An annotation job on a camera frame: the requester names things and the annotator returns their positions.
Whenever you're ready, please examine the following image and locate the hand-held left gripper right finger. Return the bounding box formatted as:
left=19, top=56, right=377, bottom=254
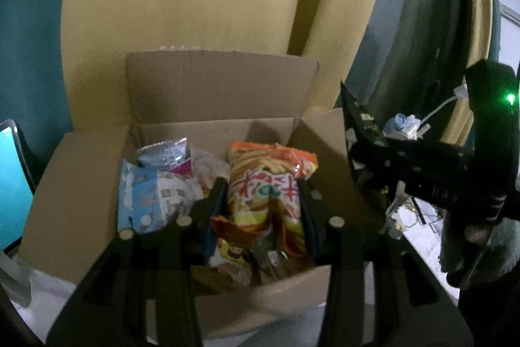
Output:
left=296, top=180, right=474, bottom=347

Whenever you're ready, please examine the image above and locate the blue white snack packet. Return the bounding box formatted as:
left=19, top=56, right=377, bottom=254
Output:
left=118, top=160, right=204, bottom=234

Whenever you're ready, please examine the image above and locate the teal curtain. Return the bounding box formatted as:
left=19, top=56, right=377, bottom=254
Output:
left=0, top=0, right=83, bottom=178

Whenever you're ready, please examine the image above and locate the clear bread bag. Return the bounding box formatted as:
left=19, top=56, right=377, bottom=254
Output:
left=189, top=148, right=230, bottom=194

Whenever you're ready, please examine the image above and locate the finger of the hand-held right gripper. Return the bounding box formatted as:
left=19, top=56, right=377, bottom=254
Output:
left=350, top=141, right=404, bottom=166
left=357, top=164, right=408, bottom=194

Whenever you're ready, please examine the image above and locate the pink snack packet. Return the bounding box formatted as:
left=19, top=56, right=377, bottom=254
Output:
left=170, top=160, right=194, bottom=178

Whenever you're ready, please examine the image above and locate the white textured cloth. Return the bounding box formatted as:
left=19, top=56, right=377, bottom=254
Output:
left=9, top=205, right=448, bottom=347

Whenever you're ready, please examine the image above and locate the tablet with teal screen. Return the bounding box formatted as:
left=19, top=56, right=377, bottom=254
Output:
left=0, top=119, right=38, bottom=255

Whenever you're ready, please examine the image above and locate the silver snack packet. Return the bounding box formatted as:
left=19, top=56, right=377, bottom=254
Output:
left=136, top=138, right=191, bottom=173

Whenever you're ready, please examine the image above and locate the cardboard box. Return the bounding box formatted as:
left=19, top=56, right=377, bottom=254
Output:
left=18, top=51, right=391, bottom=340

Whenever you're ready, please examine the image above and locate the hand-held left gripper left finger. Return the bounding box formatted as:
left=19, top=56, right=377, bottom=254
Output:
left=46, top=178, right=228, bottom=347

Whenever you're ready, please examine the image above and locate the orange snack packet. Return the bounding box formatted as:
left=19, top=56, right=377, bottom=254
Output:
left=209, top=141, right=319, bottom=260

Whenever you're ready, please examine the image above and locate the blue white crumpled wrapper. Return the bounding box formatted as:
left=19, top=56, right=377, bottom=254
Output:
left=383, top=113, right=422, bottom=141

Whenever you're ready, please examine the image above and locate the person's right forearm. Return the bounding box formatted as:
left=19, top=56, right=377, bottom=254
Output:
left=441, top=209, right=520, bottom=291

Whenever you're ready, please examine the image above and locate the yellow brown snack packet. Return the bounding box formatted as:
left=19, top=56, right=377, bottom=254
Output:
left=193, top=237, right=254, bottom=288

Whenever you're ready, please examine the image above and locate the clear cracker packet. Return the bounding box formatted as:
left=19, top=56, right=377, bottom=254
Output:
left=253, top=247, right=315, bottom=283

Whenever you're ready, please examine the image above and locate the dark glass door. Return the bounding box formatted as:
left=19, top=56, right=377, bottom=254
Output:
left=333, top=0, right=497, bottom=147

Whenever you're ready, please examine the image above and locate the person's right hand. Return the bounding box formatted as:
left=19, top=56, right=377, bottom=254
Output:
left=463, top=221, right=494, bottom=246

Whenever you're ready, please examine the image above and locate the white cable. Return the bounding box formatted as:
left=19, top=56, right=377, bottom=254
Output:
left=418, top=84, right=471, bottom=129

